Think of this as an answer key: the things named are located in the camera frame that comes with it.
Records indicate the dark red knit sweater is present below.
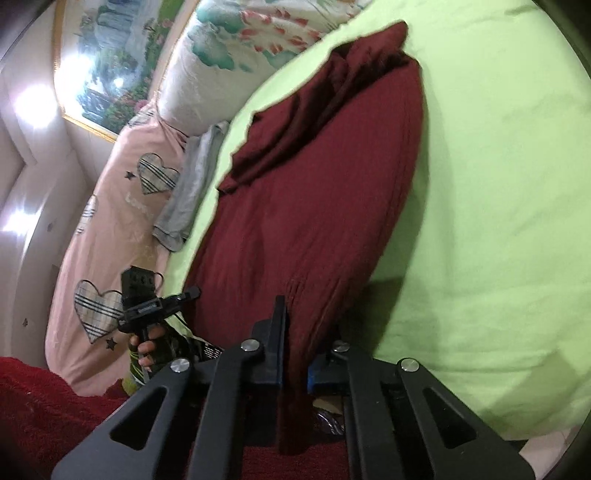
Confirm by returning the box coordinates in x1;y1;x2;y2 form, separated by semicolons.
182;20;425;458

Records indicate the person's left hand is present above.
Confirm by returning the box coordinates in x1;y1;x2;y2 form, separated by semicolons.
129;323;192;375

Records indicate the red fuzzy blanket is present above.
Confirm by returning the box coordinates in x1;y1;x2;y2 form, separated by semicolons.
1;357;349;479

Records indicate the folded grey garment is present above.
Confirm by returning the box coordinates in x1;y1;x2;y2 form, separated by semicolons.
152;121;229;252

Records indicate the light green bed sheet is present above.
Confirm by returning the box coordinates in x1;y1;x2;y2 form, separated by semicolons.
162;0;591;440

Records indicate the gold-framed landscape painting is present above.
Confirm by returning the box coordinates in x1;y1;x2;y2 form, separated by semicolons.
52;0;197;141

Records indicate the white floral quilt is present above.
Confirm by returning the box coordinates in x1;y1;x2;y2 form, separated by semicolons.
157;1;370;136

